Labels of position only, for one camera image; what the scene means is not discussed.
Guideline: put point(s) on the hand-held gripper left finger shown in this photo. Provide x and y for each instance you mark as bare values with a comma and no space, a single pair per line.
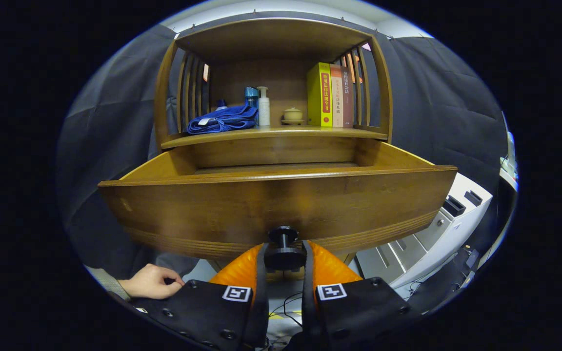
261,302

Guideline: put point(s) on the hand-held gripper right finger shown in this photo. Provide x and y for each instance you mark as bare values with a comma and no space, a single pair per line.
309,307

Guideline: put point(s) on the black drawer knob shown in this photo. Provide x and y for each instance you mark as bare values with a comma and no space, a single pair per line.
283,248

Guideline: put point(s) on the wooden drawer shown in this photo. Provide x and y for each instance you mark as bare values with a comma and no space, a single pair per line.
261,209

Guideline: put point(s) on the white drawer unit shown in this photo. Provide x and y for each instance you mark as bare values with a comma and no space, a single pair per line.
437,229

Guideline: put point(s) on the wooden cabinet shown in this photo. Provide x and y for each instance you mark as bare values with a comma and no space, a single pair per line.
271,41

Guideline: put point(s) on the black plastic device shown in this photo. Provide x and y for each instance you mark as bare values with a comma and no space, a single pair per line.
442,287

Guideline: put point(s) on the beige saucer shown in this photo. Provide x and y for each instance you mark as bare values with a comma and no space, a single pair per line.
292,123

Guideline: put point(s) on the blue towel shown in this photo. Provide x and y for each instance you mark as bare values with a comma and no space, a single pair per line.
222,122

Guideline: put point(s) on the beige lidded teacup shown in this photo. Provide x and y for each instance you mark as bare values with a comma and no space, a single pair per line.
292,114

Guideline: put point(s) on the white pump bottle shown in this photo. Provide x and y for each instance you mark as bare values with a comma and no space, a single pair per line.
263,109

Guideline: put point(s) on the small white blue-capped bottle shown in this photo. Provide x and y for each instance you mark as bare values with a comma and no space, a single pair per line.
221,103

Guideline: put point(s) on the teal bottle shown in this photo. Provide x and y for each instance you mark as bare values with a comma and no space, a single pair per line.
250,96

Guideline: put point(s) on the yellow book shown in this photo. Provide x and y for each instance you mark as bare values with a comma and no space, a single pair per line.
320,95

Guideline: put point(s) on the orange book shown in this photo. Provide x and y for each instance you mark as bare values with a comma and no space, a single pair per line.
337,95

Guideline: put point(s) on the brown book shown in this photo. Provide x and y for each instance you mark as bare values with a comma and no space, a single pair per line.
348,95

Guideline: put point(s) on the white stand device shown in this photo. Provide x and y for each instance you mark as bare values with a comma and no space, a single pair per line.
510,168

